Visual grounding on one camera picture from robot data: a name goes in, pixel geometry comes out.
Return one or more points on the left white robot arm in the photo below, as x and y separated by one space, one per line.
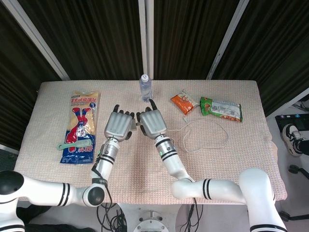
36 191

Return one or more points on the orange snack packet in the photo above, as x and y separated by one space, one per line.
183 104

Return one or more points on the aluminium frame post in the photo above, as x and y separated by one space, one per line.
38 38
227 41
146 36

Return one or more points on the black fabric item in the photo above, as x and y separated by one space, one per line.
31 213

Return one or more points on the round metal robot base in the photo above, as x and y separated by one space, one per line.
150 223

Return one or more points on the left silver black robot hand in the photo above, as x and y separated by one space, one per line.
118 125

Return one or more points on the pink waffle table cloth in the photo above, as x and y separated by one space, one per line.
140 164

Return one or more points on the clear plastic water bottle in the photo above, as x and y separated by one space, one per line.
145 87

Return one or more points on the black white sneaker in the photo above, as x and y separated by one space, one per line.
292 137

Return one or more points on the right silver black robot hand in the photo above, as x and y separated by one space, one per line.
153 123

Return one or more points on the light green plastic comb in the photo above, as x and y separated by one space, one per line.
84 144

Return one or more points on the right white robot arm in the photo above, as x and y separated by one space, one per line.
173 164

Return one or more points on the black pleated curtain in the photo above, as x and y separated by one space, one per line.
186 36
96 36
277 53
17 91

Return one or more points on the green snack packet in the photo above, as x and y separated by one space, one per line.
222 108

